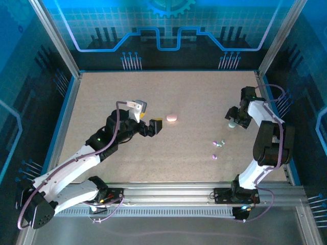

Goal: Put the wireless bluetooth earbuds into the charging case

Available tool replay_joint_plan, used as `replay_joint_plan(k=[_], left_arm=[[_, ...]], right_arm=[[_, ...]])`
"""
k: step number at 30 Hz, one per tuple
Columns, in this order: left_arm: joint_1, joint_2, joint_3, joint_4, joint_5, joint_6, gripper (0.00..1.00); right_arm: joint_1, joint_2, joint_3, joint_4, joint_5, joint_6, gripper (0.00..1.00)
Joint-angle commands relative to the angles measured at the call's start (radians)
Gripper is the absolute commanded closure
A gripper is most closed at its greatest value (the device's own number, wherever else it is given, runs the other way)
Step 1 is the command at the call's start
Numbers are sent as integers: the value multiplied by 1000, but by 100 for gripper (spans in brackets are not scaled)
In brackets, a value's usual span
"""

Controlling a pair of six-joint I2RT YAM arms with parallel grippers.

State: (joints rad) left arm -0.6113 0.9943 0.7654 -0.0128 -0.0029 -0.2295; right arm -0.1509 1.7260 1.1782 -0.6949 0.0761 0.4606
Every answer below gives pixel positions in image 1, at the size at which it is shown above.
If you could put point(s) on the mint green earbud charging case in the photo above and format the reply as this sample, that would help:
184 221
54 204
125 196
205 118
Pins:
232 125

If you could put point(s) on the pink earbud charging case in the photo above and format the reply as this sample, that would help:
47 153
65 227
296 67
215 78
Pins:
171 117

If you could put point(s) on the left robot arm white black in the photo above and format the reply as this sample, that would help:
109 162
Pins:
69 173

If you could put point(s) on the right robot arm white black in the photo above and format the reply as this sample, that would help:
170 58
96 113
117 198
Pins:
265 143

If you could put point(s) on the aluminium table edge rail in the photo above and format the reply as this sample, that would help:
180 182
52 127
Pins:
259 77
64 114

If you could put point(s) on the aluminium frame post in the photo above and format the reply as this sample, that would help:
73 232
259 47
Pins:
56 38
281 38

